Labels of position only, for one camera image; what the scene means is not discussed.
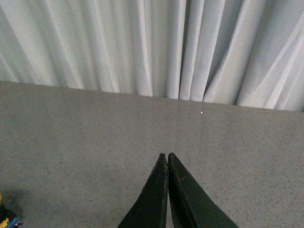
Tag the yellow push button switch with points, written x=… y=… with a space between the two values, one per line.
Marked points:
x=8 y=219

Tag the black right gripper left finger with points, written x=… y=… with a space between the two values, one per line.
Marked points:
x=150 y=209

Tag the white pleated curtain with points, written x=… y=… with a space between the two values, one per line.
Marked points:
x=239 y=52

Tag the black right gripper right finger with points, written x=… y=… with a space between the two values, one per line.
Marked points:
x=191 y=207

